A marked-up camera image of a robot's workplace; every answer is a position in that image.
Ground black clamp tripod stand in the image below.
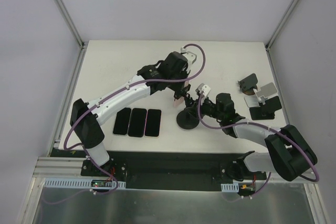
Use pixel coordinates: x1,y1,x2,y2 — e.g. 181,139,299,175
176,93,200,130

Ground pink phone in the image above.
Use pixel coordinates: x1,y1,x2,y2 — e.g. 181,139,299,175
173,83,191,108

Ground cream-edged black phone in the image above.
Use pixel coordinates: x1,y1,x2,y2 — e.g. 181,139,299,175
144,109,162,137

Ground round brown phone stand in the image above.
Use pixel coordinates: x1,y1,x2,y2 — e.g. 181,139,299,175
238,73,258,95

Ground black folding phone stand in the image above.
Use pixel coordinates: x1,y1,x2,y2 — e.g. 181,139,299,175
249,96,282,121

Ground white metal phone stand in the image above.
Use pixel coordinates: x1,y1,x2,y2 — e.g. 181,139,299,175
244,82,278,108

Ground blue-edged black phone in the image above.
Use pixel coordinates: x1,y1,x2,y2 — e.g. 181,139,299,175
112,108,132,135

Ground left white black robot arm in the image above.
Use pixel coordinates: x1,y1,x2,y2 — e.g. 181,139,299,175
70,51,196,176

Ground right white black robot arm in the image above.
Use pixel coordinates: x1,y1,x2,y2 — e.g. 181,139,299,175
184,93,320,182

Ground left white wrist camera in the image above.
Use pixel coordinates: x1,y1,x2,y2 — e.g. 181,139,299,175
180,47,197,67

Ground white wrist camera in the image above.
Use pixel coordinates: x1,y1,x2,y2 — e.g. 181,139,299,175
195,83,211,99
180,47,197,67

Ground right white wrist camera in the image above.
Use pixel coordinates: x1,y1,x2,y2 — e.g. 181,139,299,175
195,83,211,99

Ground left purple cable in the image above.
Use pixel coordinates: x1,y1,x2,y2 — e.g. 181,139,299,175
41,42,207,204

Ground purple cable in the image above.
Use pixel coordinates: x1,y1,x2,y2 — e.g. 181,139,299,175
41,42,207,204
196,91,320,204

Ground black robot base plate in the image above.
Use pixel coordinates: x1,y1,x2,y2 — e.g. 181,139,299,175
49,149,272,190

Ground right white cable duct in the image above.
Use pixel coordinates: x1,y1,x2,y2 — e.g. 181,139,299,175
220,182,239,193

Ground white cable duct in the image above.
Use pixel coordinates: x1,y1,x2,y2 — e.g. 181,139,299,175
220,182,239,193
44,178,126,190

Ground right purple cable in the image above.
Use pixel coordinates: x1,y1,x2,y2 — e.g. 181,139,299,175
196,91,320,204

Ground right aluminium frame post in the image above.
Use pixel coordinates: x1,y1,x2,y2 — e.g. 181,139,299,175
264,0,317,50

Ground aluminium frame post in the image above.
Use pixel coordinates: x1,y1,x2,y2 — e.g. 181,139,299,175
264,0,317,50
54,0,85,49

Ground left aluminium frame post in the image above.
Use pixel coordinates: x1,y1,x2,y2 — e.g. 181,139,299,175
54,0,85,49

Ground left white cable duct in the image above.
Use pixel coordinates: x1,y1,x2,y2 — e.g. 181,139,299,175
44,178,126,190

